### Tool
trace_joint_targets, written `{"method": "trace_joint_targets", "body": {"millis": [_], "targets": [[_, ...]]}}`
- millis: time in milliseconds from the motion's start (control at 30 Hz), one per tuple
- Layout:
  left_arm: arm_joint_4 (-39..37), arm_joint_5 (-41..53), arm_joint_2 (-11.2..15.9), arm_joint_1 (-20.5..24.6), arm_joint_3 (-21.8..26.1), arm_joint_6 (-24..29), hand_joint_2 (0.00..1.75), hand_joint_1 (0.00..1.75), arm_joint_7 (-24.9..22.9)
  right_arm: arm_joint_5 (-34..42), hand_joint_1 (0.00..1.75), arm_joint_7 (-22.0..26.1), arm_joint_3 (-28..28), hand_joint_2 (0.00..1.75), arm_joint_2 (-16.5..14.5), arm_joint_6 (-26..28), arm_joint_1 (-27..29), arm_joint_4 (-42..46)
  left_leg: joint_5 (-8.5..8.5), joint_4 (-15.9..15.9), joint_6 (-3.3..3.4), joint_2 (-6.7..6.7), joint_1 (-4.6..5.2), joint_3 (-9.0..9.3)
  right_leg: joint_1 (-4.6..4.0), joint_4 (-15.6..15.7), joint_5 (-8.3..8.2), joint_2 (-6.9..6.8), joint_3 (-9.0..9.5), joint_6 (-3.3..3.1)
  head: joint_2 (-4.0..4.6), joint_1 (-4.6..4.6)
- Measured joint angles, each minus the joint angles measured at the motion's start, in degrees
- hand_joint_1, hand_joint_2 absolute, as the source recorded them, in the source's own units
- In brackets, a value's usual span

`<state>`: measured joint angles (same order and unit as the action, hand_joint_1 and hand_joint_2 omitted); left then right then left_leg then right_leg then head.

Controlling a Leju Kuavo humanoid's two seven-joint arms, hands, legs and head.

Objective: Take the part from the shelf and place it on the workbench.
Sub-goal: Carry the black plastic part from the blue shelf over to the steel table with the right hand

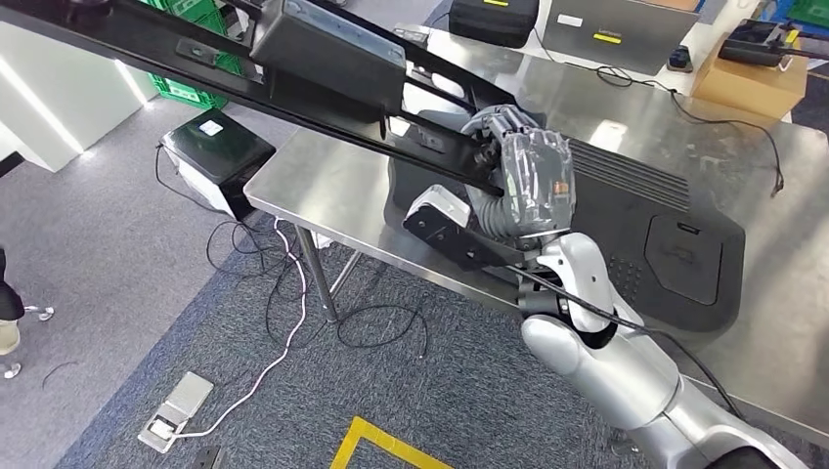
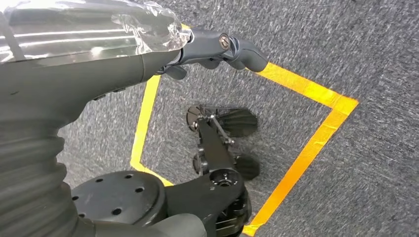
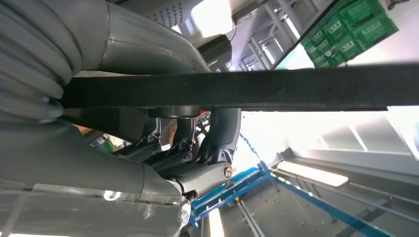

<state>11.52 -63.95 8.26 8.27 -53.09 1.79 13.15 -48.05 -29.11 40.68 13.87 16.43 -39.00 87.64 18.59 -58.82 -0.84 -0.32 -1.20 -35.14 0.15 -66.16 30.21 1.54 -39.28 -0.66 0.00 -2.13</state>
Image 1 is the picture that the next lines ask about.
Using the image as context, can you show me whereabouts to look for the black box with white label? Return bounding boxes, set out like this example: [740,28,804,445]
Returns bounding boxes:
[158,107,279,223]

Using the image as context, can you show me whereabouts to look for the grey hard case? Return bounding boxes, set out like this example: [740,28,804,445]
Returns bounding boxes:
[540,0,705,76]

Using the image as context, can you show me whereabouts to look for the silver floor socket box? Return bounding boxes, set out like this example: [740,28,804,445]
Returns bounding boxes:
[136,369,216,455]

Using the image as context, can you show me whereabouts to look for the long black plastic plate holder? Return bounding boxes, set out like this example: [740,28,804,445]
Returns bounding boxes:
[0,0,514,199]

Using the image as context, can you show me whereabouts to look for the white cabinet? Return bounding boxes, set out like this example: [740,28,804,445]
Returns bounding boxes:
[0,21,161,174]

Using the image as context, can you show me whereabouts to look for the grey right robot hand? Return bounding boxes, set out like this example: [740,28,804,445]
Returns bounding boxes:
[460,105,579,242]

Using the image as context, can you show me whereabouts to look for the black table cable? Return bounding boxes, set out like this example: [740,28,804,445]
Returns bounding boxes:
[533,25,786,199]

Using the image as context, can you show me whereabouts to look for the green plastic crate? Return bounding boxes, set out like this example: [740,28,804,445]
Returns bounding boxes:
[138,0,252,112]

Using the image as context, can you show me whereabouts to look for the black tool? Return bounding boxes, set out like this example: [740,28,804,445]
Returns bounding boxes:
[717,19,829,70]

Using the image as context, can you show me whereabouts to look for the person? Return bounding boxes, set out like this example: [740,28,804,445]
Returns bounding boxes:
[0,248,57,381]

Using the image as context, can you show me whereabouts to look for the black floor cables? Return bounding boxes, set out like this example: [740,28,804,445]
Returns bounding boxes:
[153,142,430,362]

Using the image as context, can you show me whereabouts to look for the large black plastic panel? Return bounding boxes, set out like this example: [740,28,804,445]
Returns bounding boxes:
[387,107,747,335]

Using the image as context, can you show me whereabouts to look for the black carry case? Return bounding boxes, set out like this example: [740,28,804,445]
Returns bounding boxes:
[448,0,542,51]

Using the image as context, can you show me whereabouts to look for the white floor cable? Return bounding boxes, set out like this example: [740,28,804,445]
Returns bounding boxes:
[170,218,310,442]

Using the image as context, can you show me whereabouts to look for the brown cardboard box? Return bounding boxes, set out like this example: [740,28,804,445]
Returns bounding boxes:
[688,35,812,122]

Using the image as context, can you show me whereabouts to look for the small black device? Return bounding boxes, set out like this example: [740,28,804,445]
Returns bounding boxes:
[666,44,695,74]

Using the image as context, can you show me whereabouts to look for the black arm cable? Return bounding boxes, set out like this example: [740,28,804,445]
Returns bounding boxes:
[507,264,747,423]

